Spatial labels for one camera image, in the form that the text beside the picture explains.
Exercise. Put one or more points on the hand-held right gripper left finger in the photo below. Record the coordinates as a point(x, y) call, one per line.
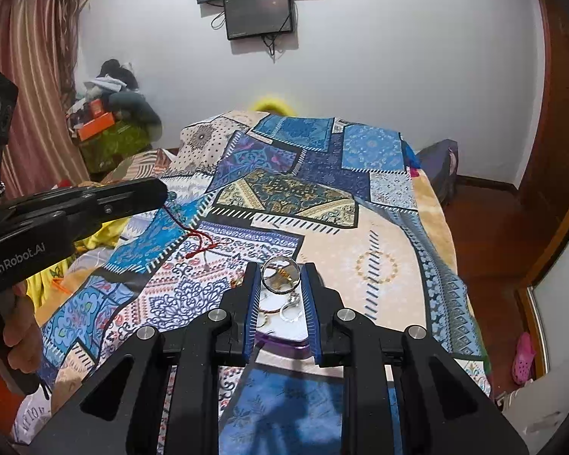
point(252, 308)

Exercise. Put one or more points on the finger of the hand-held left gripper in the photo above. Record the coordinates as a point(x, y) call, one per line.
point(123, 199)
point(52, 197)

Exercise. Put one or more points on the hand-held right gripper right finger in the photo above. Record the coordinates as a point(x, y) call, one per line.
point(310, 308)

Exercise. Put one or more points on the purple heart-shaped tin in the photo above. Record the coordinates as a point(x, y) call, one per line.
point(284, 345)

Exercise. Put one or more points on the person's left hand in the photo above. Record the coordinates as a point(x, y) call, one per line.
point(21, 336)

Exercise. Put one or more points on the yellow cloth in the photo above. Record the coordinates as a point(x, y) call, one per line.
point(47, 284)

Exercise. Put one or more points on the green bag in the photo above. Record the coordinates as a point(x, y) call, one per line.
point(114, 149)

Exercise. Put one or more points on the orange box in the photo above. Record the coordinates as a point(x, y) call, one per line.
point(95, 127)

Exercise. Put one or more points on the patchwork printed blanket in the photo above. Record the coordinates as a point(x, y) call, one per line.
point(360, 246)

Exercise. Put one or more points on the grey bolster pillow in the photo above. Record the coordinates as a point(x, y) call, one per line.
point(137, 106)

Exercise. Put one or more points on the red box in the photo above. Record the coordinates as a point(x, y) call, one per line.
point(96, 109)

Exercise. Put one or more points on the striped curtain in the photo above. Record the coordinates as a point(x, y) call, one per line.
point(33, 80)

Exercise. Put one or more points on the yellow round object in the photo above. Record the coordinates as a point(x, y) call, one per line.
point(270, 104)

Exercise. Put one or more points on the dark bag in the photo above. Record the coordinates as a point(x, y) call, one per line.
point(436, 170)

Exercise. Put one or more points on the pink slipper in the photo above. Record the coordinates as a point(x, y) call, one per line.
point(524, 358)

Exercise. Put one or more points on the small black monitor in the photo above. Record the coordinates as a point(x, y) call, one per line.
point(258, 14)

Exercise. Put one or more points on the white suitcase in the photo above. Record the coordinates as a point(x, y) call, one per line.
point(536, 412)

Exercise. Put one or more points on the white sliding wardrobe door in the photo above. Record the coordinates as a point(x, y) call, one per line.
point(564, 322)

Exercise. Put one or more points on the wooden door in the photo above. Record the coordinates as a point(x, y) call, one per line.
point(559, 128)

